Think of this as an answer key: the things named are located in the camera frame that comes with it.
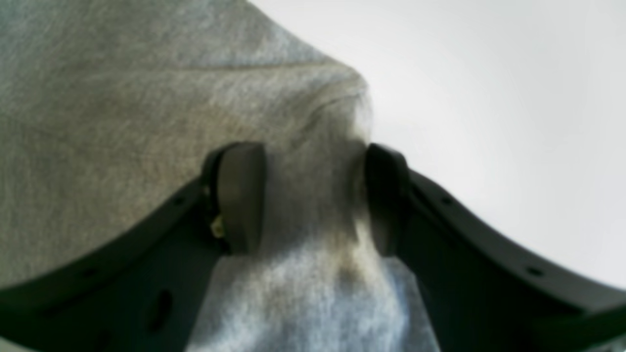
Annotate grey T-shirt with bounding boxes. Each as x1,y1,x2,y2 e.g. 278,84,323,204
0,0,439,352

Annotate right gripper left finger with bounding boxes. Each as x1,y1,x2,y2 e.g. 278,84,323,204
0,142,267,352

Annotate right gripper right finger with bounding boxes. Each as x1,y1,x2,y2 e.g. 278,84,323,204
364,143,626,352

